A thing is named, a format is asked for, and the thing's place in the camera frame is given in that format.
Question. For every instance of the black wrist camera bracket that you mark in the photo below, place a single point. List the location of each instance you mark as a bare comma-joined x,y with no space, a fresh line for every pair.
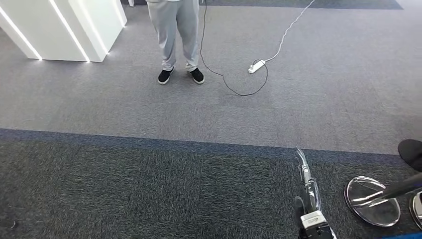
316,232

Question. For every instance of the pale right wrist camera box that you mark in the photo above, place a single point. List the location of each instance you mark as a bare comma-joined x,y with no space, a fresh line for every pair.
313,220

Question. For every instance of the white lit display plinth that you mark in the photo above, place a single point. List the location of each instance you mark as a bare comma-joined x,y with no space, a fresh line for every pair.
59,29

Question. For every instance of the black stanchion post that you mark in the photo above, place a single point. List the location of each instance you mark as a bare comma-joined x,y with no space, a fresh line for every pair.
412,153

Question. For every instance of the chrome stanchion post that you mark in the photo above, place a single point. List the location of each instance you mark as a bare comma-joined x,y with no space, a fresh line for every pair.
366,211
417,211

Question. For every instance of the person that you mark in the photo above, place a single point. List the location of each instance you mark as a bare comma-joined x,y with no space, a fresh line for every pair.
174,33

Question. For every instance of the white power strip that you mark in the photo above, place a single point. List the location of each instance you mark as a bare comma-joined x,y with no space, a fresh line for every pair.
256,66

